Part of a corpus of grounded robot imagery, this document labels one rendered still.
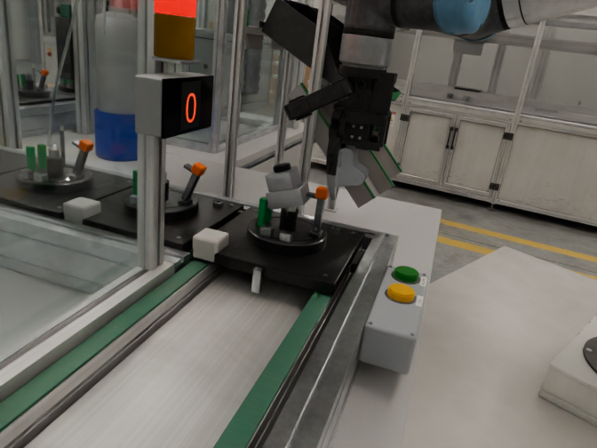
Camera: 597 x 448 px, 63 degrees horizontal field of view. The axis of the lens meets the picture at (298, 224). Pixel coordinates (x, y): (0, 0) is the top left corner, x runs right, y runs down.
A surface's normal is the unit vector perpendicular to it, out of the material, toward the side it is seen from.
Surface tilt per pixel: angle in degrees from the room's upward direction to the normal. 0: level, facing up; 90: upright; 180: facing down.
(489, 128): 90
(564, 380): 90
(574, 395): 90
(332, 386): 0
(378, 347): 90
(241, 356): 0
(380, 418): 0
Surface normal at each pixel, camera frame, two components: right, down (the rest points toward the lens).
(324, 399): 0.12, -0.93
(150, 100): -0.31, 0.31
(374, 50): 0.18, 0.37
